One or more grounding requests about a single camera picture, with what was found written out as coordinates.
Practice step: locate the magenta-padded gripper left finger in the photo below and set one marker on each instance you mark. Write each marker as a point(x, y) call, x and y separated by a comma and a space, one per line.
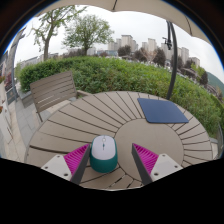
point(60, 165)

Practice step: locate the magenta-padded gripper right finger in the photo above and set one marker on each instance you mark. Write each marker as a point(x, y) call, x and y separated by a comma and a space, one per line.
point(163, 165)

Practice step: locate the white and green computer mouse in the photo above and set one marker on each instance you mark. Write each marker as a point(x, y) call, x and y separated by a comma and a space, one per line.
point(103, 150)

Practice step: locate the blue rectangular mouse pad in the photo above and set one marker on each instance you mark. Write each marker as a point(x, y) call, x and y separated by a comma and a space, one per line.
point(161, 111)

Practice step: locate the slatted wooden chair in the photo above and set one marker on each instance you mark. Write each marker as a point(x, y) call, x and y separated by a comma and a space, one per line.
point(53, 90)

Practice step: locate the dark curved parasol pole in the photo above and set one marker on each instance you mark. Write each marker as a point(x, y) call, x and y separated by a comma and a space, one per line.
point(174, 66)

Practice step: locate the green hedge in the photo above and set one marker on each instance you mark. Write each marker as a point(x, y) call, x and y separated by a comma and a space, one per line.
point(116, 75)

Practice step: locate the thin sparse tree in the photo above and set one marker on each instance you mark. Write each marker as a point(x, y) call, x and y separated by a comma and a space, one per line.
point(46, 36)

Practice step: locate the distant apartment buildings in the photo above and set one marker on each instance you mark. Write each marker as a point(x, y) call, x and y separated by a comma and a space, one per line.
point(128, 40)

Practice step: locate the bushy green tree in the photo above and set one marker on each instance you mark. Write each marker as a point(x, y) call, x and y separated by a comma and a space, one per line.
point(87, 31)

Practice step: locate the beige parasol canopy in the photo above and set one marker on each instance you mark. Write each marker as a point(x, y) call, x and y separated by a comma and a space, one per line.
point(140, 6)

